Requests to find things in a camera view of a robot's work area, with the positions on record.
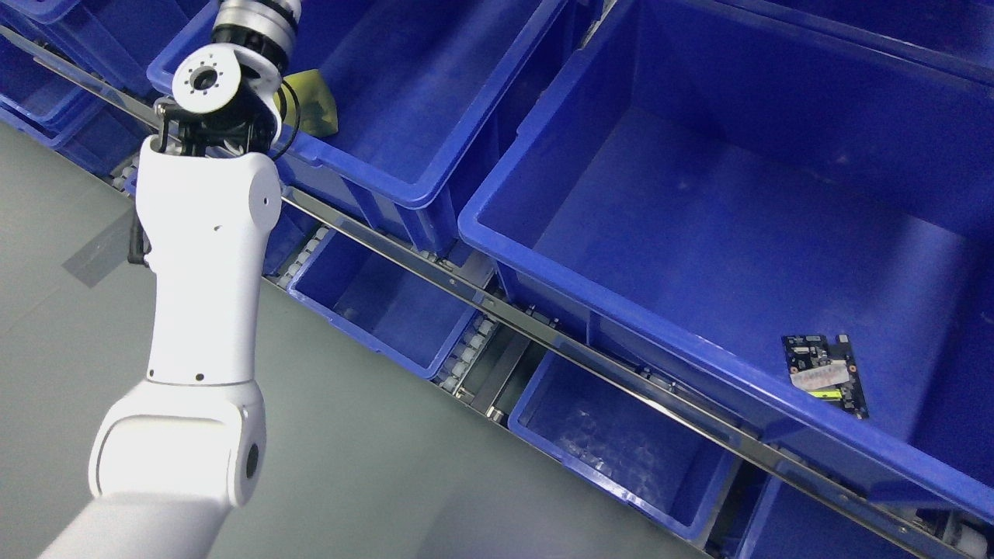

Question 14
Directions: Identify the yellow foam block with notch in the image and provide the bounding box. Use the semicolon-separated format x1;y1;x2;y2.
280;68;339;137

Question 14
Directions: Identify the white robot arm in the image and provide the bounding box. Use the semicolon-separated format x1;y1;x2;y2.
42;1;302;558

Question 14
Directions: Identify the black circuit board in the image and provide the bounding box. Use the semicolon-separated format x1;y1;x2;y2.
780;334;870;420

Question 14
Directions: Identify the large blue plastic bin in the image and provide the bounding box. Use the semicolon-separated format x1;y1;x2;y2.
458;1;993;523

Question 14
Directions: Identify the metal roller shelf rack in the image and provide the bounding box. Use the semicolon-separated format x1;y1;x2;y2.
0;23;994;559

